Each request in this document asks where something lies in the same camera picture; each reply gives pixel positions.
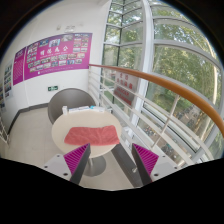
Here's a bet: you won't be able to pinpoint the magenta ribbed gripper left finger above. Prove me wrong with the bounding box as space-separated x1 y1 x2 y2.
64 144 90 184

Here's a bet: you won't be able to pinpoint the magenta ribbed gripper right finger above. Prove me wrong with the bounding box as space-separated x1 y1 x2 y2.
132 143 159 185

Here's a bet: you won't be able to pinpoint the pink red towel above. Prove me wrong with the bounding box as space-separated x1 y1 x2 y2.
64 125 119 146

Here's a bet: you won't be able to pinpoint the white metal railing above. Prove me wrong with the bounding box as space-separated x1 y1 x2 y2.
89 66 214 167

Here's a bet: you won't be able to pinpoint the white box on table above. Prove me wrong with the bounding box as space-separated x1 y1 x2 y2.
62 105 105 115

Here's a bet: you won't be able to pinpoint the grey round chair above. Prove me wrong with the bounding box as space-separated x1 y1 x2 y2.
48 88 96 123

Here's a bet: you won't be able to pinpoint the green exit sign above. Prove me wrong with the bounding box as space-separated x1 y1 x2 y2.
48 86 58 91

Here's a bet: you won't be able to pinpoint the red white sign board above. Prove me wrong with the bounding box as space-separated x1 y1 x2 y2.
114 72 138 106

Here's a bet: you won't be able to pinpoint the orange wooden handrail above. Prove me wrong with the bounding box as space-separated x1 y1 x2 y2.
99 65 224 137

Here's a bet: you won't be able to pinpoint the large magenta wall poster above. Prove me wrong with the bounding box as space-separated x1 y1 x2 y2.
24 33 92 80

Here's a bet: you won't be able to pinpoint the small magenta wall poster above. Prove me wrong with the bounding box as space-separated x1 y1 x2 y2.
13 48 26 85

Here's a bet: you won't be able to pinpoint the photo board on left wall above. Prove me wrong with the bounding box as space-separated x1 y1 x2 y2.
4 61 13 99

